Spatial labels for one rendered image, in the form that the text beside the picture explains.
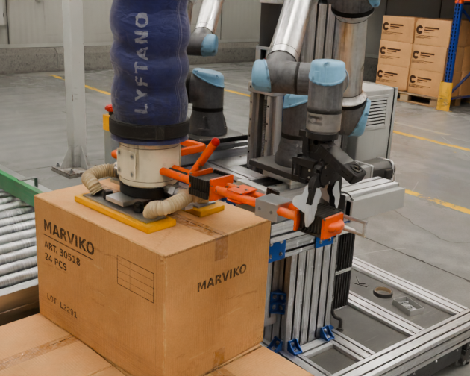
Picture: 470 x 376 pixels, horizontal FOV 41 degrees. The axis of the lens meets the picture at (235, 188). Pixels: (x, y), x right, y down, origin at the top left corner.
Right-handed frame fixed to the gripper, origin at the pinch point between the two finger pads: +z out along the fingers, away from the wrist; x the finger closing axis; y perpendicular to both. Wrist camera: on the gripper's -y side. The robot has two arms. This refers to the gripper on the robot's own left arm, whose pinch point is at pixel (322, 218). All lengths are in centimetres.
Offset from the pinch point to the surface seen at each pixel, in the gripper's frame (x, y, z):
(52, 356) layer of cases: 31, 66, 53
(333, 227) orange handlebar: 2.4, -4.7, 0.1
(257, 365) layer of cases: -8, 23, 53
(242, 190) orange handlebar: 1.5, 23.6, -1.3
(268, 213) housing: 3.5, 13.1, 1.5
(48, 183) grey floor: -143, 359, 106
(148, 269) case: 20.6, 36.7, 18.8
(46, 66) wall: -474, 905, 95
